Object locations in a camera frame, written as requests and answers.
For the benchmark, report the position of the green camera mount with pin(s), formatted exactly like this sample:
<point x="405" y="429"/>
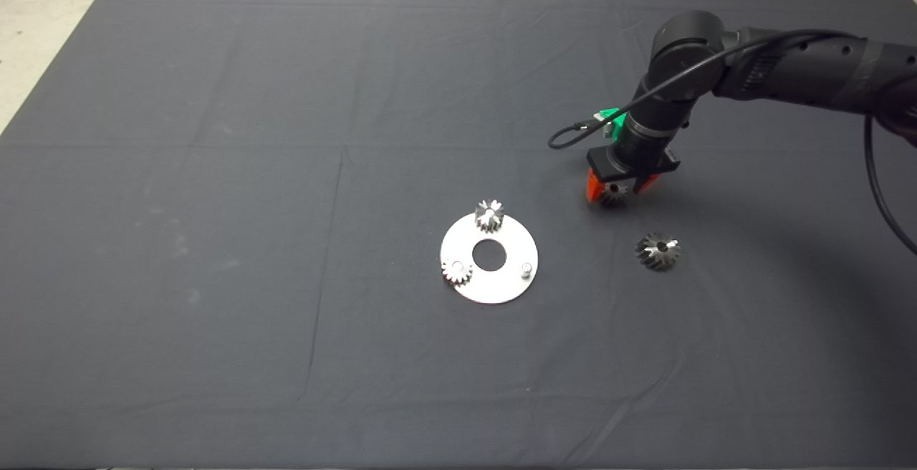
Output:
<point x="610" y="115"/>

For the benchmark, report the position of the large steel gear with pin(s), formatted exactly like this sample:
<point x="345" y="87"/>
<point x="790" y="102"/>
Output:
<point x="658" y="251"/>

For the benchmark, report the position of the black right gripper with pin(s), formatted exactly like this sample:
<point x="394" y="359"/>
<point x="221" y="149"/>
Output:
<point x="637" y="173"/>

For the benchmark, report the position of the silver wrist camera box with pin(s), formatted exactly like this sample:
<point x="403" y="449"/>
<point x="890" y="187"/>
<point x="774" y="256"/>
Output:
<point x="607" y="130"/>

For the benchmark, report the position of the small steel gear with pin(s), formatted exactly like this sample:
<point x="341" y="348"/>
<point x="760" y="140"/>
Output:
<point x="490" y="216"/>
<point x="614" y="194"/>
<point x="457" y="271"/>

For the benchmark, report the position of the round metal plate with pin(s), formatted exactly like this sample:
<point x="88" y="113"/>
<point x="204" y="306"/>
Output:
<point x="501" y="287"/>

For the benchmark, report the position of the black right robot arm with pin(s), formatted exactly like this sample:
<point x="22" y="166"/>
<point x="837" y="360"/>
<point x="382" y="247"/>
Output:
<point x="788" y="69"/>

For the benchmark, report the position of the dark grey table cloth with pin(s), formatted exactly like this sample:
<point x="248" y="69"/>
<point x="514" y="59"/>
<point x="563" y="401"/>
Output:
<point x="215" y="241"/>

